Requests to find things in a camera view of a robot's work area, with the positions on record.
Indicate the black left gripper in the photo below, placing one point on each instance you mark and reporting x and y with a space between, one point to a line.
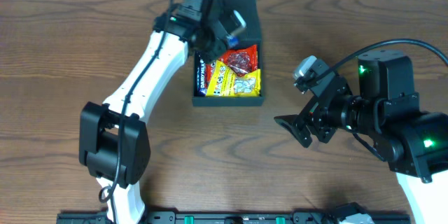
217 37

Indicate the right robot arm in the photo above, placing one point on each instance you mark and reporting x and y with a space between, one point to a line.
412 142

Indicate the red candy bag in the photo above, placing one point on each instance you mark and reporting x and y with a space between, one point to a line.
241 61

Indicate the yellow candy bag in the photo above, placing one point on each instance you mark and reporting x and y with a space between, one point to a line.
224 82

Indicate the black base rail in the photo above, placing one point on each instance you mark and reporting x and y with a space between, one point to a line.
169 217

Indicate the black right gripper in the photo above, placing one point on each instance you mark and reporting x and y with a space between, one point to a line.
313 122

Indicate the dark green gift box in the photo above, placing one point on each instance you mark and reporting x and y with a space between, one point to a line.
251 36

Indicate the dark blue Dairy Milk bar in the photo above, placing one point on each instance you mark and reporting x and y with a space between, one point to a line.
201 77

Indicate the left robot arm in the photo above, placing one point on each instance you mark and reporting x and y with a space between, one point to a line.
113 137

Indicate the small blue Eclipse mint pack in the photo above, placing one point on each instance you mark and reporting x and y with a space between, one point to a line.
232 41

